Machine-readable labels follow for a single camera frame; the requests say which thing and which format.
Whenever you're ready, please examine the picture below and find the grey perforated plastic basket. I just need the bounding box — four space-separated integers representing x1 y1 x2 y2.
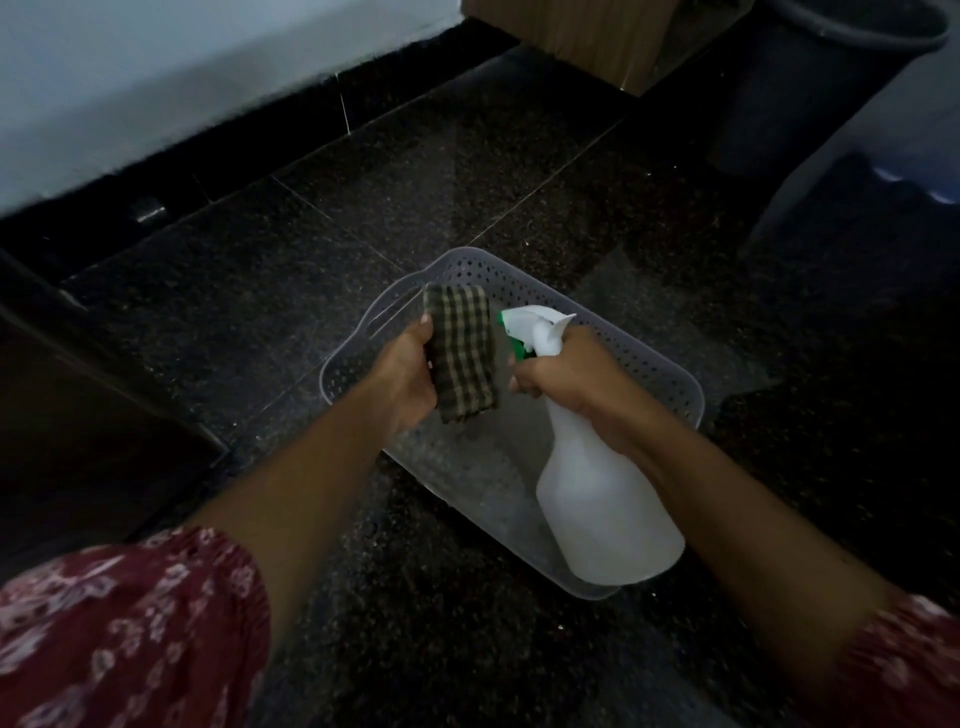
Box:
318 246 707 602

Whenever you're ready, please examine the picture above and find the person's left hand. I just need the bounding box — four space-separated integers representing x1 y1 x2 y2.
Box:
363 313 439 435

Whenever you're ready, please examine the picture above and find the checkered cleaning cloth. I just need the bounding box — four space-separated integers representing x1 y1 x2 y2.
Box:
422 282 501 425

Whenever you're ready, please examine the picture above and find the red floral garment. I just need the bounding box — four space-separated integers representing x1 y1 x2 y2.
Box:
0 526 273 728

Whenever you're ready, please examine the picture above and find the white spray bottle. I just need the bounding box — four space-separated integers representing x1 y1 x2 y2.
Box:
498 304 687 588

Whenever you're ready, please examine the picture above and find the person's right hand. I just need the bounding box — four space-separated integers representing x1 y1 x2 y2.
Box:
507 324 639 440

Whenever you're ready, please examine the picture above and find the dark plastic bin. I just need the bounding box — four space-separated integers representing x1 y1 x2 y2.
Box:
708 0 954 181

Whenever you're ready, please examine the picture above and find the person's left forearm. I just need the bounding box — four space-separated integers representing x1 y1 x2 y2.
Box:
183 382 406 661

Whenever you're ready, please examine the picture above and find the person's right forearm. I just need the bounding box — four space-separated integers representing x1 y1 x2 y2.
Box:
607 405 901 699

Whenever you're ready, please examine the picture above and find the brown wooden cabinet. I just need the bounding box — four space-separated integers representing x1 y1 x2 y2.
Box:
461 0 755 97

